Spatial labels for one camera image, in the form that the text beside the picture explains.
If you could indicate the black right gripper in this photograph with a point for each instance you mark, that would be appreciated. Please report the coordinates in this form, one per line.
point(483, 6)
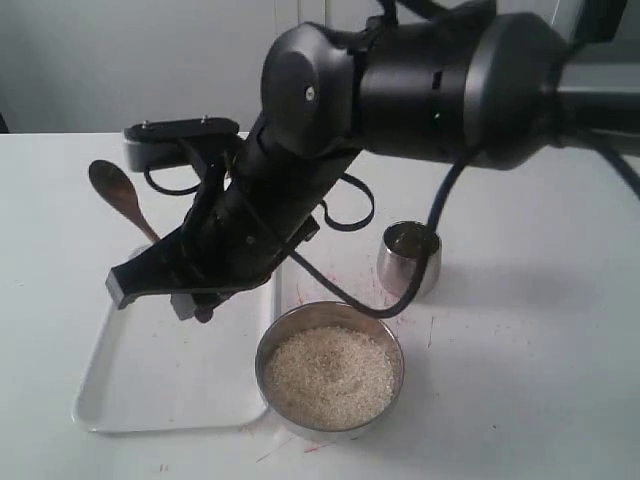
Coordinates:
point(235, 234)

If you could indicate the brown wooden spoon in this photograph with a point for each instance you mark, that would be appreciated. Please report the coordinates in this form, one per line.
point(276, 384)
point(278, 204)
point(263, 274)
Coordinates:
point(117, 190)

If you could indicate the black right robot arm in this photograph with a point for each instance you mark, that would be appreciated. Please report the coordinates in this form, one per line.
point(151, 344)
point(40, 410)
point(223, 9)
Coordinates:
point(465, 86)

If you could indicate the steel bowl of rice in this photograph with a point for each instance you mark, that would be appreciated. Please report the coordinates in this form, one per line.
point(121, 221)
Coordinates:
point(329, 372)

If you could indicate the small steel cup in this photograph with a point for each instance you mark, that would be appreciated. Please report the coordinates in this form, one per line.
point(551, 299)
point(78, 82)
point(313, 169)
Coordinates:
point(401, 246)

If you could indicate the white rectangular plastic tray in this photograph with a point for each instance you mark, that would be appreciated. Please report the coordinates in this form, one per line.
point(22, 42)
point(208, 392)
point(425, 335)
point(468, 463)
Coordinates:
point(150, 371)

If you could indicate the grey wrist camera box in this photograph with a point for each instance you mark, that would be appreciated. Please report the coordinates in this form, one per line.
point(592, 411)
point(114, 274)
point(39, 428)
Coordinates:
point(159, 145)

